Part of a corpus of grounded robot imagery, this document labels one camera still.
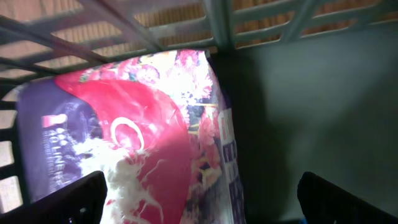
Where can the dark grey plastic mesh basket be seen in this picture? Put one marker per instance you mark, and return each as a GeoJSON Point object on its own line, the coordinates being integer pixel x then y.
{"type": "Point", "coordinates": [312, 85]}

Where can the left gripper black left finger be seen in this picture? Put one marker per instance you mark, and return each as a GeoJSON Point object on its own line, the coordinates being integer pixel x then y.
{"type": "Point", "coordinates": [79, 202]}

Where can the red purple liner packet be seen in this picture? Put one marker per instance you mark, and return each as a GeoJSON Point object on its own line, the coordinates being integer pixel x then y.
{"type": "Point", "coordinates": [157, 126]}

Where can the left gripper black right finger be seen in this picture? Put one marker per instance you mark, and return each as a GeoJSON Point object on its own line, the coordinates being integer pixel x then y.
{"type": "Point", "coordinates": [326, 203]}

